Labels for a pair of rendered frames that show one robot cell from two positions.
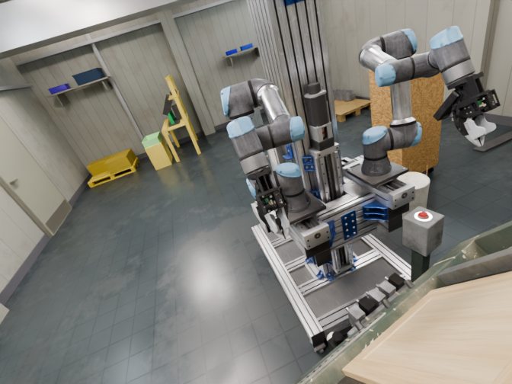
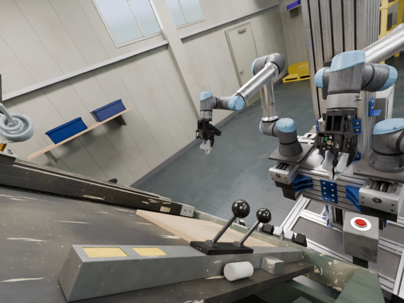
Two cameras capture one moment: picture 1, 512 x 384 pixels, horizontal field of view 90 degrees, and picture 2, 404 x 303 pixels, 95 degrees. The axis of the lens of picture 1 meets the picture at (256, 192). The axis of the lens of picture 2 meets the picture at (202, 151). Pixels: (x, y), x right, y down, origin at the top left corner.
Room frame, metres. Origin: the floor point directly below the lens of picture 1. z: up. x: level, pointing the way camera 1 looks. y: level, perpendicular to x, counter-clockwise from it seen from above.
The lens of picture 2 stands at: (0.18, -0.98, 1.82)
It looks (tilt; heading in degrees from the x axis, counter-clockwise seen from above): 25 degrees down; 69
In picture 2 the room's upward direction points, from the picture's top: 24 degrees counter-clockwise
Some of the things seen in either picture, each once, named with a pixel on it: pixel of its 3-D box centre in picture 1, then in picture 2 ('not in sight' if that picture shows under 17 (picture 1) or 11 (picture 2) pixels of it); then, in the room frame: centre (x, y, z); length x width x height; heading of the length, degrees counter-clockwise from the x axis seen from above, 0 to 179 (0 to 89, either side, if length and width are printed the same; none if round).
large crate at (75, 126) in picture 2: not in sight; (67, 130); (-0.35, 2.53, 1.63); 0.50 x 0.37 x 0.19; 9
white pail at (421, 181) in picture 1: (411, 191); not in sight; (1.87, -1.38, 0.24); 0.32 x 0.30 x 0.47; 99
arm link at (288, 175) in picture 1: (288, 177); (285, 130); (1.11, -0.17, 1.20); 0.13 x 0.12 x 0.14; 86
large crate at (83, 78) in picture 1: (89, 76); not in sight; (6.63, 2.67, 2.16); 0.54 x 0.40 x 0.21; 99
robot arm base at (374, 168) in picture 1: (376, 161); (388, 155); (1.19, -0.67, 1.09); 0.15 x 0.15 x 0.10
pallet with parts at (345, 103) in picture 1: (338, 103); not in sight; (5.49, -2.33, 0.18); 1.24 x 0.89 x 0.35; 9
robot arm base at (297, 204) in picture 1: (294, 196); (289, 144); (1.11, -0.18, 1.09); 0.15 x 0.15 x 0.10
